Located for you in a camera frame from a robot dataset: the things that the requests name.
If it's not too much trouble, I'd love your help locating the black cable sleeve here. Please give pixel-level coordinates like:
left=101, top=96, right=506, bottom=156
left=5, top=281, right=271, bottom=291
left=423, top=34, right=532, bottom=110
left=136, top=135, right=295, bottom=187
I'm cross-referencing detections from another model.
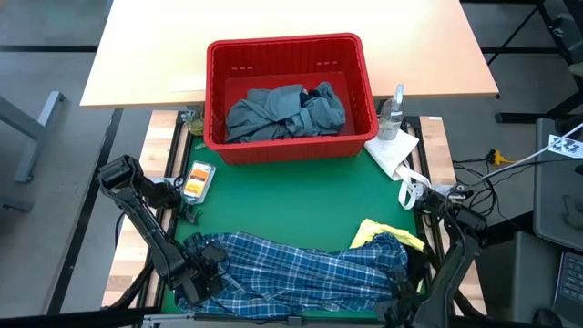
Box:
left=455, top=286, right=484, bottom=318
left=108, top=259, right=160, bottom=311

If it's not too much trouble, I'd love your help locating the black metal desk base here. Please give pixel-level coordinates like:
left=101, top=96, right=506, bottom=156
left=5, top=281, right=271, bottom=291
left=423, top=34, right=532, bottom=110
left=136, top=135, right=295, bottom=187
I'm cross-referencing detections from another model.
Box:
left=482, top=0, right=583, bottom=125

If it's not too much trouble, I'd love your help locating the green table mat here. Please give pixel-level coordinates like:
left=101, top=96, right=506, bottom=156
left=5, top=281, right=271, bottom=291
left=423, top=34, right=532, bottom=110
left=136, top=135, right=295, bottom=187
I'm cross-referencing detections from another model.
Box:
left=162, top=136, right=432, bottom=320

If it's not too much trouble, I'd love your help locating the yellow shirt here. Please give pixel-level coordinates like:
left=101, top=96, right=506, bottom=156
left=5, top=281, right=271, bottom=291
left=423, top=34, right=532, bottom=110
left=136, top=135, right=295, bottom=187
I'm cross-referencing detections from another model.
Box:
left=349, top=218, right=427, bottom=292

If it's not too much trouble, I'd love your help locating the grey metal table leg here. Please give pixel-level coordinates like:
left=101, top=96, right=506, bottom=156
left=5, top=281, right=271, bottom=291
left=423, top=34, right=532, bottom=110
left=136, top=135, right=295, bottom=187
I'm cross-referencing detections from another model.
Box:
left=0, top=90, right=67, bottom=184

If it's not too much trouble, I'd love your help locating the blue plaid shirt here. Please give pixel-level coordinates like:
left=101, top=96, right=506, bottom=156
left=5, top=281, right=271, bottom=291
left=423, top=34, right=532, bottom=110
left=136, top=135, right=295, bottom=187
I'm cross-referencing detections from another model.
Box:
left=175, top=231, right=411, bottom=320

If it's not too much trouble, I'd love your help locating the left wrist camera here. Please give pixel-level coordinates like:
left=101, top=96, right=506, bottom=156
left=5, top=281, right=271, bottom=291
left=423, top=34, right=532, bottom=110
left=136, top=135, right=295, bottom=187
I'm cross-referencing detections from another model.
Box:
left=202, top=252, right=230, bottom=278

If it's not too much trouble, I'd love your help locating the black aluminium table frame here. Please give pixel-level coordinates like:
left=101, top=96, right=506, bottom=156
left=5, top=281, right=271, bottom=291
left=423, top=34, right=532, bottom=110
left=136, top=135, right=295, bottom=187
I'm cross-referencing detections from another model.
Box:
left=136, top=108, right=459, bottom=320

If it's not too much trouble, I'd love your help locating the white tote bag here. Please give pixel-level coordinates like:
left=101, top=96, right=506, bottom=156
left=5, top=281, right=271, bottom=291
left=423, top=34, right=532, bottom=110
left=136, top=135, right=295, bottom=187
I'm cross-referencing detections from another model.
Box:
left=363, top=129, right=432, bottom=210

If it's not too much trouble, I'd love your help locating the light wooden table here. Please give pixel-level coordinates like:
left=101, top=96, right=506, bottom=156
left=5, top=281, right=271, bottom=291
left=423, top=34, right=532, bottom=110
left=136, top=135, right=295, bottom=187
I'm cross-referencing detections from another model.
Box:
left=80, top=0, right=500, bottom=109

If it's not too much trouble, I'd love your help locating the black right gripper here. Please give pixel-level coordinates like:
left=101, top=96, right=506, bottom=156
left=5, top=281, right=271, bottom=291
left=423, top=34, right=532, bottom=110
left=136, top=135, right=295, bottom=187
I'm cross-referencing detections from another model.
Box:
left=375, top=268, right=432, bottom=328

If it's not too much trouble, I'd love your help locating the black computer mouse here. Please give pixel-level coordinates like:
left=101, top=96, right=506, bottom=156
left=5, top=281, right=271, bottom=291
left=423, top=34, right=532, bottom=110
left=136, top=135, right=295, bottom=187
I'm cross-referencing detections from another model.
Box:
left=532, top=307, right=564, bottom=328

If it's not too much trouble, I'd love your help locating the black-and-white printed marker tag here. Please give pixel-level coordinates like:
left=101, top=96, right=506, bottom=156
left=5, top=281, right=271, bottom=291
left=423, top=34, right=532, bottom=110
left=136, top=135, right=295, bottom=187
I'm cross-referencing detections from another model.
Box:
left=547, top=134, right=583, bottom=159

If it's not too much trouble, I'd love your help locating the yellow power plug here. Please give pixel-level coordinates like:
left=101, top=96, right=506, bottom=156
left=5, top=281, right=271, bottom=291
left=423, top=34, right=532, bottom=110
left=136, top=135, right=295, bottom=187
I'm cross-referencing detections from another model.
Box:
left=489, top=149, right=519, bottom=166

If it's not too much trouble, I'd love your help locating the red plastic laundry bin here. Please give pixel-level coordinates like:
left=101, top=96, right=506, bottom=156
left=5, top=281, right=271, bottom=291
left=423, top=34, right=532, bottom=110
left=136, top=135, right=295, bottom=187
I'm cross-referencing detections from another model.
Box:
left=203, top=31, right=379, bottom=165

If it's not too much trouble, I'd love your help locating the clear plastic spray bottle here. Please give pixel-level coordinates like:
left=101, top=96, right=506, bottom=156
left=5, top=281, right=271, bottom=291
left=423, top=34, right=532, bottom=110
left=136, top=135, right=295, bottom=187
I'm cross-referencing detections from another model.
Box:
left=376, top=83, right=405, bottom=141

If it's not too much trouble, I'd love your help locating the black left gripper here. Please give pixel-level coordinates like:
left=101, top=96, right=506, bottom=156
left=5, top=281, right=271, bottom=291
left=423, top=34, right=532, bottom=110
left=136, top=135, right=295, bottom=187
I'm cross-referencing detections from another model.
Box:
left=179, top=231, right=227, bottom=305

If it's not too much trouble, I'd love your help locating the small potted plant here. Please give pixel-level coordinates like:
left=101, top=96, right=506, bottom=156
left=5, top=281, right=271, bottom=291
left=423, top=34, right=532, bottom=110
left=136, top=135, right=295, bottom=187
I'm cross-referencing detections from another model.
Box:
left=180, top=108, right=206, bottom=138

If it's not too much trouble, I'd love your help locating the grey-blue garment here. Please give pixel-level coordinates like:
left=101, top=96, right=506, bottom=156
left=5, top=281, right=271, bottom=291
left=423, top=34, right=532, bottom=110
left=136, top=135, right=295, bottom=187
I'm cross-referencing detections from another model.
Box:
left=226, top=81, right=347, bottom=145

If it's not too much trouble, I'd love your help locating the grey plastic case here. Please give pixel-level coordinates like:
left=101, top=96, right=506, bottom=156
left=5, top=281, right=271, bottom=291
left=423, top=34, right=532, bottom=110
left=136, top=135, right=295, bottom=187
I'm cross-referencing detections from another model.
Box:
left=532, top=117, right=583, bottom=251

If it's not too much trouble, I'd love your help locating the black keyboard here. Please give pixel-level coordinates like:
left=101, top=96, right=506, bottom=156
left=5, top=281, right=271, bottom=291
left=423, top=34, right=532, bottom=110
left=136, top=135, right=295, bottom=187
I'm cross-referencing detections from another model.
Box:
left=553, top=251, right=583, bottom=315

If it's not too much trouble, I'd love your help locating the orange-labelled clear plastic package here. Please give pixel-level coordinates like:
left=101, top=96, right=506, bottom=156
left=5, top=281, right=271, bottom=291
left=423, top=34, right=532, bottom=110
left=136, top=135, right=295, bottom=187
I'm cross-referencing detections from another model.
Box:
left=180, top=159, right=217, bottom=205

